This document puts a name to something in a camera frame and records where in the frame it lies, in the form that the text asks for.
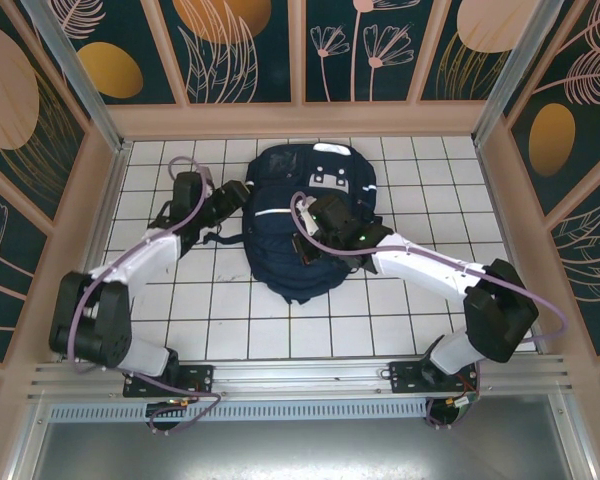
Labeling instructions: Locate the navy blue student backpack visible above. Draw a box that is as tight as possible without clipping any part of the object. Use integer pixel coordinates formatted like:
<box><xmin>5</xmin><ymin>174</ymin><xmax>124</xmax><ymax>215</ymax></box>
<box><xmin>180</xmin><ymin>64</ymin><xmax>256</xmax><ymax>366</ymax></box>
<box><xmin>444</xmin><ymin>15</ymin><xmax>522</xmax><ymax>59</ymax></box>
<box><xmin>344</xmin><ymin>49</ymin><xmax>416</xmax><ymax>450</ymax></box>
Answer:
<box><xmin>202</xmin><ymin>141</ymin><xmax>381</xmax><ymax>305</ymax></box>

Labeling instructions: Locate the grey metal sheet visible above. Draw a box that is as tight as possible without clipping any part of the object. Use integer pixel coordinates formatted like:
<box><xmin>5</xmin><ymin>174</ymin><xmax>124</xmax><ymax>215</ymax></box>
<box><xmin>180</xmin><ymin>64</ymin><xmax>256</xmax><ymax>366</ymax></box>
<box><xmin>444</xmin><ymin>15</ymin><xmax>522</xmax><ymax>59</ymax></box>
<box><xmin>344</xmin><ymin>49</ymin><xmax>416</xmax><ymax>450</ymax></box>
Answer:
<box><xmin>27</xmin><ymin>419</ymin><xmax>591</xmax><ymax>480</ymax></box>

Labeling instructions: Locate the small green circuit board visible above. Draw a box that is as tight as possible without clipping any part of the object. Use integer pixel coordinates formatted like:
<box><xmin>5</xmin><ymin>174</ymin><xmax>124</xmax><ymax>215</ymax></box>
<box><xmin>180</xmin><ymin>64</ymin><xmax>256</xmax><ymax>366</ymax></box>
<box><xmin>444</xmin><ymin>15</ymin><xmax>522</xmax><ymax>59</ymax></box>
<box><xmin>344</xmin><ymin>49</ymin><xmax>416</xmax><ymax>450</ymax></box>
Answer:
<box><xmin>447</xmin><ymin>392</ymin><xmax>483</xmax><ymax>417</ymax></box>

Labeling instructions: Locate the long aluminium mounting rail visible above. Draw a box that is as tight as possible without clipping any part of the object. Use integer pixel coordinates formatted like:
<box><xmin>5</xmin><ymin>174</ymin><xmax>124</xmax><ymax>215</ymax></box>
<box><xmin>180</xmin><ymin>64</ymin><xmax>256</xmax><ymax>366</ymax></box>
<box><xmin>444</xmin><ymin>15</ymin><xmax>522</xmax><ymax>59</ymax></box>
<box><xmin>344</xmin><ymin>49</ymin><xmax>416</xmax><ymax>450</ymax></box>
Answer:
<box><xmin>27</xmin><ymin>360</ymin><xmax>574</xmax><ymax>401</ymax></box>

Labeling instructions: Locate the aluminium frame post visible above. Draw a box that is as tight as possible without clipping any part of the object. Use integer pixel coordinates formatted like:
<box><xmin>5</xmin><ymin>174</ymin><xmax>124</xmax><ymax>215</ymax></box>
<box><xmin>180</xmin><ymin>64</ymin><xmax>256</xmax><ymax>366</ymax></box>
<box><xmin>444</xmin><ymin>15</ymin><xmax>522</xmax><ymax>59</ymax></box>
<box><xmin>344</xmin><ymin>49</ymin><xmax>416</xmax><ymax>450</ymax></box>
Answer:
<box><xmin>472</xmin><ymin>0</ymin><xmax>564</xmax><ymax>146</ymax></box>
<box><xmin>22</xmin><ymin>0</ymin><xmax>133</xmax><ymax>154</ymax></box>

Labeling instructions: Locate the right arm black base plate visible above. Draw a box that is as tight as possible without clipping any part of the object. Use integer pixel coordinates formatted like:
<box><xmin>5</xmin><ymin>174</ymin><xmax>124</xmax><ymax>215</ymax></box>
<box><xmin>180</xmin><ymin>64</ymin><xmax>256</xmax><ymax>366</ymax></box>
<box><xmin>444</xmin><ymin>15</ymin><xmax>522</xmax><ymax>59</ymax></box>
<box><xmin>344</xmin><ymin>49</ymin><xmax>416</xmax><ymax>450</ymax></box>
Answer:
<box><xmin>389</xmin><ymin>360</ymin><xmax>483</xmax><ymax>396</ymax></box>

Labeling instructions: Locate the grey slotted cable duct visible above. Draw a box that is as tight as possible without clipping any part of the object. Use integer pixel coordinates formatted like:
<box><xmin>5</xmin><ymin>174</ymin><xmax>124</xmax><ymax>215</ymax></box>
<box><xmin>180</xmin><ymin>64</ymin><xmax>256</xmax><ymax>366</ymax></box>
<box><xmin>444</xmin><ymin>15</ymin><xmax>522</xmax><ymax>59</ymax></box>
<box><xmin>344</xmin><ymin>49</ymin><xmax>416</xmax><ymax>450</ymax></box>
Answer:
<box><xmin>47</xmin><ymin>401</ymin><xmax>431</xmax><ymax>424</ymax></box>

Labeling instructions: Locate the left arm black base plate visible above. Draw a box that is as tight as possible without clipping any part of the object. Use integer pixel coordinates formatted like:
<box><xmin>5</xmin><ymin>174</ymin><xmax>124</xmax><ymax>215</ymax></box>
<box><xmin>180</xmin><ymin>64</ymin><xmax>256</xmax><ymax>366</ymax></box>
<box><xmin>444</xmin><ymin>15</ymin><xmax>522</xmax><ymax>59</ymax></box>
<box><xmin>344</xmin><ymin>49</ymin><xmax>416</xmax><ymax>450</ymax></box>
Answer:
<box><xmin>123</xmin><ymin>363</ymin><xmax>215</xmax><ymax>399</ymax></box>

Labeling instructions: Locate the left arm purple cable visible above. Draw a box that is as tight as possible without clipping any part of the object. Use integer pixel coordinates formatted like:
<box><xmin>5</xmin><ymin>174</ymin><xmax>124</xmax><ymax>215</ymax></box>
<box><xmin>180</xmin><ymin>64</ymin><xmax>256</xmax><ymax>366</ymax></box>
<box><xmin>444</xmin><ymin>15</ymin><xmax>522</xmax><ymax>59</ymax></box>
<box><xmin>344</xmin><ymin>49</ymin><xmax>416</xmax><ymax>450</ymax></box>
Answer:
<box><xmin>69</xmin><ymin>155</ymin><xmax>224</xmax><ymax>436</ymax></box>

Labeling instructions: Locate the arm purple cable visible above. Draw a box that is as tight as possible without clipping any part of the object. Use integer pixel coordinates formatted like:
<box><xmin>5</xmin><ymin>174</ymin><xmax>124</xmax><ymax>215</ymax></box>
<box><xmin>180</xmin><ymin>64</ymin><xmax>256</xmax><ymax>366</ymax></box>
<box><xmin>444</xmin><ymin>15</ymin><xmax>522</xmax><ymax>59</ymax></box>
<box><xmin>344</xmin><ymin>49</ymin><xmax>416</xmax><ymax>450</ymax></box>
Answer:
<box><xmin>69</xmin><ymin>155</ymin><xmax>224</xmax><ymax>436</ymax></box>
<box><xmin>289</xmin><ymin>191</ymin><xmax>569</xmax><ymax>431</ymax></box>

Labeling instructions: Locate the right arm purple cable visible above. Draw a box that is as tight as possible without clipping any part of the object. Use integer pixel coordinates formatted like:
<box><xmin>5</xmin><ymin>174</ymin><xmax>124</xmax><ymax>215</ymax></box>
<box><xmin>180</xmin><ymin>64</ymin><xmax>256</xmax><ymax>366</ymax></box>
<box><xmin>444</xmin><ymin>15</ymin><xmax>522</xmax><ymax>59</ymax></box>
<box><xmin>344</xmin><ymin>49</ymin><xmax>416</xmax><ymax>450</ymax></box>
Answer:
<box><xmin>289</xmin><ymin>191</ymin><xmax>569</xmax><ymax>431</ymax></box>

